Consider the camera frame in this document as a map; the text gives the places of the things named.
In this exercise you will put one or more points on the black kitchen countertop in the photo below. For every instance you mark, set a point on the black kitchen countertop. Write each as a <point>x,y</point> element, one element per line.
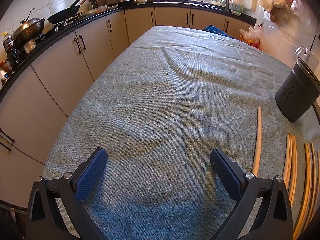
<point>175,5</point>

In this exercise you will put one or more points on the clear food container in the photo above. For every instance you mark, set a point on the clear food container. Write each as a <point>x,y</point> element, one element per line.
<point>97,10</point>

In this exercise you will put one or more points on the small white bowl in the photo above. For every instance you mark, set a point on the small white bowl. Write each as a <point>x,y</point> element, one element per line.
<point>141,1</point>

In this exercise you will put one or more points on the steel electric kettle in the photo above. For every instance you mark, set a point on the steel electric kettle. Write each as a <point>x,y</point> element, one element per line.
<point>93,4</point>

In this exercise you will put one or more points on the cooking oil bottle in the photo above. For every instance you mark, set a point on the cooking oil bottle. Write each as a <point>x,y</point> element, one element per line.
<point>7,43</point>

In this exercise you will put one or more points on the steel-lidded wok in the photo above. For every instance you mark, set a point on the steel-lidded wok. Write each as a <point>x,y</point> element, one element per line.
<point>28,28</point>

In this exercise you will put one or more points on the small glass jar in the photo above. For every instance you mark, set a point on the small glass jar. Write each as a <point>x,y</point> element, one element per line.
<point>30,46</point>

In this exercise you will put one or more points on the bunch of wooden chopsticks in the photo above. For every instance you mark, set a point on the bunch of wooden chopsticks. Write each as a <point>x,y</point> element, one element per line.
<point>291,160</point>

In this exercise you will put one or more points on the beige base cabinets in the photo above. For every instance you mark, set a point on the beige base cabinets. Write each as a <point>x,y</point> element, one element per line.
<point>57,55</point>

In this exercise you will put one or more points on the dark grey chopstick holder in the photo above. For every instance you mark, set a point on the dark grey chopstick holder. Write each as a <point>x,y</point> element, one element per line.
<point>295,97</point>

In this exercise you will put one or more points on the clear glass mug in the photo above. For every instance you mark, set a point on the clear glass mug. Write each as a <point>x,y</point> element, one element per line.
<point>305,52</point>

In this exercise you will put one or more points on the blue plastic bag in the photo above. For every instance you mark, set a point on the blue plastic bag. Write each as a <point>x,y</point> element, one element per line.
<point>216,30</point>

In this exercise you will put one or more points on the grey-green tablecloth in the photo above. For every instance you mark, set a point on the grey-green tablecloth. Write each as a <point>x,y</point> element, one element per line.
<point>160,105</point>

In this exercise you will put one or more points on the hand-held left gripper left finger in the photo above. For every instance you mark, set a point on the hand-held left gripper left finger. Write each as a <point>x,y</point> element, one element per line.
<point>91,175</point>

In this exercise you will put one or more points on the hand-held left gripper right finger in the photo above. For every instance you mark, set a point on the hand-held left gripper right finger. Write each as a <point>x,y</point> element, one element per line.
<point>225,172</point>

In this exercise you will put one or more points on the orange basket with plastic bags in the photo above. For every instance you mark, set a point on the orange basket with plastic bags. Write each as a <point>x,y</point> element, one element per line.
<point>250,36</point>

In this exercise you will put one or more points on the gas stove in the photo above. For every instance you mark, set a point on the gas stove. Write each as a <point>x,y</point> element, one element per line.
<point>62,24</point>

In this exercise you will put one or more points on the white detergent bottle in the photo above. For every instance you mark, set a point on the white detergent bottle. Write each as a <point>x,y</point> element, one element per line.
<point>237,6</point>

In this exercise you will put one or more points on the black wok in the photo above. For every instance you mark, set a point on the black wok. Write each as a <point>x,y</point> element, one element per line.
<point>63,15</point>

